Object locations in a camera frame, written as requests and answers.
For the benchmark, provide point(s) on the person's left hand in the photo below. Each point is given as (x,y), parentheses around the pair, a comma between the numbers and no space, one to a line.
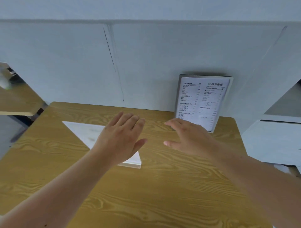
(116,143)

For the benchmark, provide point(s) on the person's right hand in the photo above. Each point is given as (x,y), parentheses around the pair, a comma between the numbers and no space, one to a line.
(196,141)

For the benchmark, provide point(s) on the person's left middle finger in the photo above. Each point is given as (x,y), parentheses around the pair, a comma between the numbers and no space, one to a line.
(130,122)

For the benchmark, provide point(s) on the person's left thumb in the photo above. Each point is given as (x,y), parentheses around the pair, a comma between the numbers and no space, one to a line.
(141,144)

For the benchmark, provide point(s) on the person's right thumb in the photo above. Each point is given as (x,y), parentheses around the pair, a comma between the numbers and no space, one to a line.
(171,143)

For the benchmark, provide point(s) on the person's right forearm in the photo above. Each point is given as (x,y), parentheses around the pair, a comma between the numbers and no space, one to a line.
(256,185)

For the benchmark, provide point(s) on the person's left forearm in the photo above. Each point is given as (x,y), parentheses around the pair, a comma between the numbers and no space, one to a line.
(58,190)

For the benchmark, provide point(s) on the white triangular folded napkin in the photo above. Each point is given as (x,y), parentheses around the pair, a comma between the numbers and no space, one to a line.
(87,135)

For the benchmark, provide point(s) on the menu card in acrylic stand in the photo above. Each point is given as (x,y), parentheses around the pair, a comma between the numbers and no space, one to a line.
(202,101)

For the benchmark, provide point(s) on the white cabinet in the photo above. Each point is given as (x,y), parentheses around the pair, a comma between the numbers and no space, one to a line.
(272,141)

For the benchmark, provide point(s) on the neighbouring wooden table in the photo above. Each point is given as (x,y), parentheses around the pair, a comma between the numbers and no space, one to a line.
(16,101)

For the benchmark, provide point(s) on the small dark object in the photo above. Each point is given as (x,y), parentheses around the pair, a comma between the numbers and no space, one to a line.
(11,71)

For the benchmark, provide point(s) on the blurred white cup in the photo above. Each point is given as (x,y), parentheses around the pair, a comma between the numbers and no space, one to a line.
(4,81)

